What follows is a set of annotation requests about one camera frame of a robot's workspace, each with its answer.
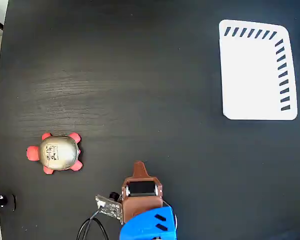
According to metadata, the red turtle toy silver shell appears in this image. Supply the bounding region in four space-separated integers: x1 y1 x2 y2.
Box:
26 132 84 175

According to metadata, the white tray with slots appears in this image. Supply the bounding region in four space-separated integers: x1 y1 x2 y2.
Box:
218 19 299 121

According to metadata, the black table clamp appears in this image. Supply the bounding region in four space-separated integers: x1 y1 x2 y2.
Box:
0 193 17 217

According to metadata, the bare camera circuit board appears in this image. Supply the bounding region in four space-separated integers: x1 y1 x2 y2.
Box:
94 191 123 225

